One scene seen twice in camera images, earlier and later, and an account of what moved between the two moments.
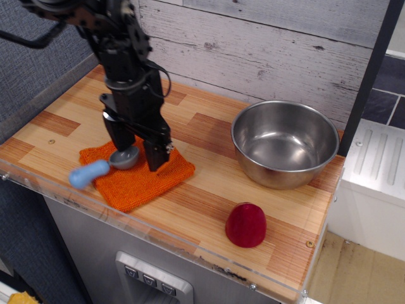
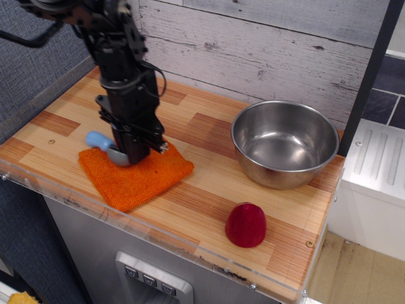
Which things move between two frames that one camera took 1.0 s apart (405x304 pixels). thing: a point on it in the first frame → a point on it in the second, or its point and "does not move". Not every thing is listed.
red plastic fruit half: x=246 y=225 does not move
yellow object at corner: x=22 y=297 does not move
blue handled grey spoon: x=121 y=159 → x=116 y=156
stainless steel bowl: x=284 y=144 does not move
